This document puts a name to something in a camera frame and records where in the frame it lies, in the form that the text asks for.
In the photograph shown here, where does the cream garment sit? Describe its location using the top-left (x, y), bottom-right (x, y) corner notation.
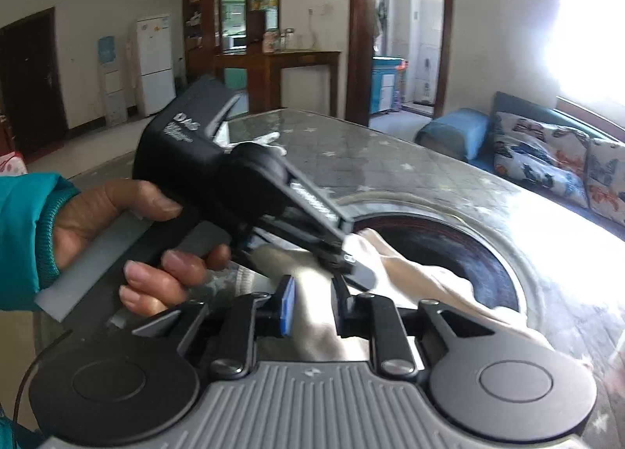
top-left (251, 229), bottom-right (551, 362)

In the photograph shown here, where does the person left hand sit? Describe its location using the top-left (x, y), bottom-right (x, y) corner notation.
top-left (36, 179), bottom-right (230, 322)

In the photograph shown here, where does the water dispenser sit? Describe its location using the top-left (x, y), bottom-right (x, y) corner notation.
top-left (97, 36), bottom-right (128, 127)

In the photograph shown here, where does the white refrigerator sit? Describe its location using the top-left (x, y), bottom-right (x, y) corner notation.
top-left (134, 14), bottom-right (176, 117)

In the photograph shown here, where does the wooden shelf cabinet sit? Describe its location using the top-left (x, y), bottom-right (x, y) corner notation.
top-left (182, 0), bottom-right (348, 117)

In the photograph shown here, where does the blue toy cabinet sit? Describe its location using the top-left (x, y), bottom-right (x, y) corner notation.
top-left (370, 55), bottom-right (407, 115)

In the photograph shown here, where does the teal jacket sleeve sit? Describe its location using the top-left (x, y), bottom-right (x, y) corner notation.
top-left (0, 173), bottom-right (79, 310)

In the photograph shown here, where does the dark wooden door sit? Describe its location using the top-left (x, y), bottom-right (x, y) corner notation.
top-left (1, 8), bottom-right (68, 157)

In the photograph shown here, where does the blue sofa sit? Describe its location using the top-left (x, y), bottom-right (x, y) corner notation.
top-left (415, 92), bottom-right (624, 237)

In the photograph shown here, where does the butterfly pillow left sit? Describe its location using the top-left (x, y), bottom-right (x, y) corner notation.
top-left (493, 112), bottom-right (590, 209)

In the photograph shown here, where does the butterfly pillow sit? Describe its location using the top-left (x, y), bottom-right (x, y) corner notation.
top-left (493, 112), bottom-right (590, 209)
top-left (586, 139), bottom-right (625, 226)

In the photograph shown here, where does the butterfly pillow right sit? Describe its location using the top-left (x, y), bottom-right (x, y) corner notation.
top-left (586, 139), bottom-right (625, 226)

